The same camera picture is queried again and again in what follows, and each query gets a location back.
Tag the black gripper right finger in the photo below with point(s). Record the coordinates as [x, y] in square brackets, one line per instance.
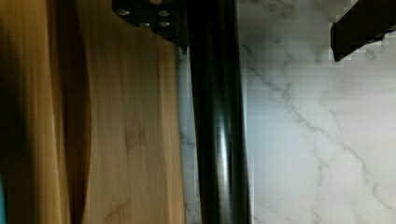
[366, 22]

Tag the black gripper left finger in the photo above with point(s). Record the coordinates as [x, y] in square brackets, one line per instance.
[165, 18]

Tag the black drawer handle bar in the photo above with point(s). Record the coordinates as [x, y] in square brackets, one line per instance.
[218, 111]

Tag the wooden drawer front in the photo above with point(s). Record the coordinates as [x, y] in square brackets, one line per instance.
[89, 118]

